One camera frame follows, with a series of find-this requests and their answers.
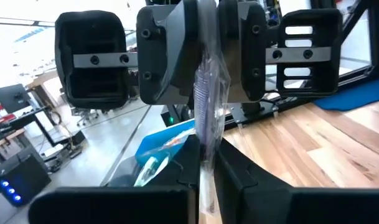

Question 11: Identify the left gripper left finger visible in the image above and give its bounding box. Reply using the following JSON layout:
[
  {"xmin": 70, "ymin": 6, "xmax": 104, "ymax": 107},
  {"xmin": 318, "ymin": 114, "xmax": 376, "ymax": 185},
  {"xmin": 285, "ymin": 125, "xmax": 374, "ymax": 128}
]
[{"xmin": 29, "ymin": 135, "xmax": 201, "ymax": 224}]

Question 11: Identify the black tilted monitor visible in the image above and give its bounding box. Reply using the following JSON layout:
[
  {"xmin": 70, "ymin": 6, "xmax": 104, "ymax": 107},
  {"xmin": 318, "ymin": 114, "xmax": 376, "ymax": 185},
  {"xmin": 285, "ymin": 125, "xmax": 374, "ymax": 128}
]
[{"xmin": 0, "ymin": 83, "xmax": 32, "ymax": 114}]

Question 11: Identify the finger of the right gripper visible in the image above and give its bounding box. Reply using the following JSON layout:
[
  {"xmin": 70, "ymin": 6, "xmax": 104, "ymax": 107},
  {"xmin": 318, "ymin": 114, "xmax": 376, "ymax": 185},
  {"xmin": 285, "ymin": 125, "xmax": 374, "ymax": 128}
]
[
  {"xmin": 218, "ymin": 0, "xmax": 268, "ymax": 104},
  {"xmin": 135, "ymin": 0, "xmax": 203, "ymax": 106}
]

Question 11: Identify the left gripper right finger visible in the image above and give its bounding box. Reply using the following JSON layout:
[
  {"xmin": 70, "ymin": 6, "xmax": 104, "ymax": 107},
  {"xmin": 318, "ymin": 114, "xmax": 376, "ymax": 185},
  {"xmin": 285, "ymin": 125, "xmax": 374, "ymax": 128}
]
[{"xmin": 214, "ymin": 139, "xmax": 379, "ymax": 224}]

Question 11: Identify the purple toothbrush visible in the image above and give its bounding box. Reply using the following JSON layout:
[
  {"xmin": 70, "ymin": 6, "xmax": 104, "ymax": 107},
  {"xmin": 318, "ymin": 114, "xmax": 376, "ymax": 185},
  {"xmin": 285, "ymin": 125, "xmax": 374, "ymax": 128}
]
[{"xmin": 192, "ymin": 0, "xmax": 233, "ymax": 216}]

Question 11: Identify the black computer with blue lights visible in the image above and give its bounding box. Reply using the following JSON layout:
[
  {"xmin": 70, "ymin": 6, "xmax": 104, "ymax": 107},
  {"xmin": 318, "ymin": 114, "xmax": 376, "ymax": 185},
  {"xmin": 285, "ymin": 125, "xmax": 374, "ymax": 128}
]
[{"xmin": 0, "ymin": 151, "xmax": 52, "ymax": 208}]

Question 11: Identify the red toothbrush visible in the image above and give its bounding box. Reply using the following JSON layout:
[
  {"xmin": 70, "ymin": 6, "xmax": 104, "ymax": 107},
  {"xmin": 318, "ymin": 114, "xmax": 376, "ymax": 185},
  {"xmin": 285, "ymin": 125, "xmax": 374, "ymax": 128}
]
[{"xmin": 138, "ymin": 128, "xmax": 197, "ymax": 159}]

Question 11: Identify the blue flat mat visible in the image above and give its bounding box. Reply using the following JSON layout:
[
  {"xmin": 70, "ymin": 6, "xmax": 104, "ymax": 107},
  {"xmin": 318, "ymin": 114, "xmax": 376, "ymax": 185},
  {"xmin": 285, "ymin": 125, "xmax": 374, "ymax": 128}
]
[{"xmin": 312, "ymin": 76, "xmax": 379, "ymax": 112}]

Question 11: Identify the grey office chair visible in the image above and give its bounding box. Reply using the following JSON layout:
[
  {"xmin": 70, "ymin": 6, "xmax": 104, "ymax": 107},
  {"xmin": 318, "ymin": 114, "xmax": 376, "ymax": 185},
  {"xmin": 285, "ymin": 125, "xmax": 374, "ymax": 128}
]
[{"xmin": 71, "ymin": 107, "xmax": 100, "ymax": 128}]

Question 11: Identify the green toothbrush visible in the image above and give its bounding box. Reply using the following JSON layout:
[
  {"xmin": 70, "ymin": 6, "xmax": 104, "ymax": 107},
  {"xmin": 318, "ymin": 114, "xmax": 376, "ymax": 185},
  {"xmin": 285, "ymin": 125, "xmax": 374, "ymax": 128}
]
[{"xmin": 133, "ymin": 154, "xmax": 171, "ymax": 188}]

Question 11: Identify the teal plastic bin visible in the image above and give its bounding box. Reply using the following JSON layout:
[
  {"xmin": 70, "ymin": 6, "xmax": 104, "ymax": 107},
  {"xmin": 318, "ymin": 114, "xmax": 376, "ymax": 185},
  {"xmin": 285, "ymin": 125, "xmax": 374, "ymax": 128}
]
[{"xmin": 134, "ymin": 119, "xmax": 197, "ymax": 170}]

